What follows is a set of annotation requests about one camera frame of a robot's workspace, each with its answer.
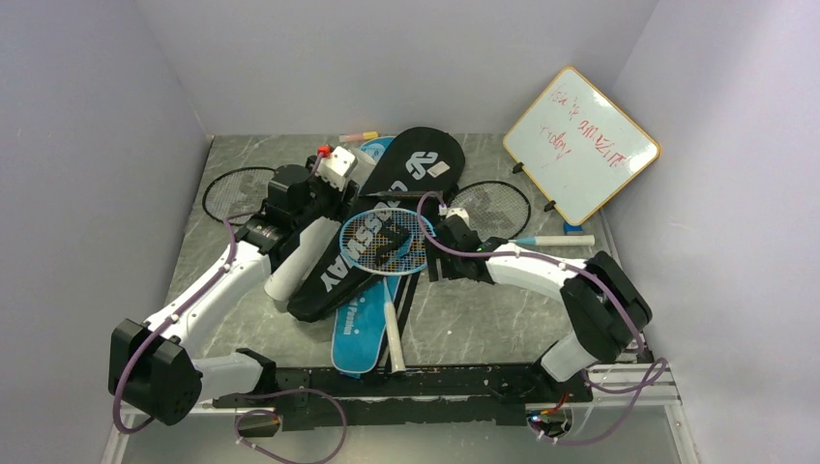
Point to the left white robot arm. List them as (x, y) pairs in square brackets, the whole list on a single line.
[(155, 365)]

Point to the black racket right head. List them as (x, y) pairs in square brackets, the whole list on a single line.
[(496, 209)]

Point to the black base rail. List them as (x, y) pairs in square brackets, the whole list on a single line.
[(503, 393)]

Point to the orange yellow marker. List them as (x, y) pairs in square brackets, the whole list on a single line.
[(358, 136)]

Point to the whiteboard with orange frame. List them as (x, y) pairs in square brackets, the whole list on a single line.
[(578, 147)]

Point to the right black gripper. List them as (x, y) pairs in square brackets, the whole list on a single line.
[(432, 253)]

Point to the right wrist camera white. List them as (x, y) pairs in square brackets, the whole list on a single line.
[(457, 212)]

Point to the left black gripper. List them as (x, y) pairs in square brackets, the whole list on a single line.
[(338, 208)]

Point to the blue whiteboard eraser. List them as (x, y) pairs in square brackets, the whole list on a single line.
[(572, 230)]

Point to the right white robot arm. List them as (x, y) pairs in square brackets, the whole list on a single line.
[(606, 311)]

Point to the black racket head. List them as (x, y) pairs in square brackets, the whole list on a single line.
[(496, 209), (239, 189)]

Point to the black racket left head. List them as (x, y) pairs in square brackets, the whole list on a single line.
[(239, 189)]

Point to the white shuttlecock tube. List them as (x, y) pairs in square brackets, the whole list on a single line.
[(314, 240)]

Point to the blue racket cover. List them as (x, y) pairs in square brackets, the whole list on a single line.
[(359, 331)]

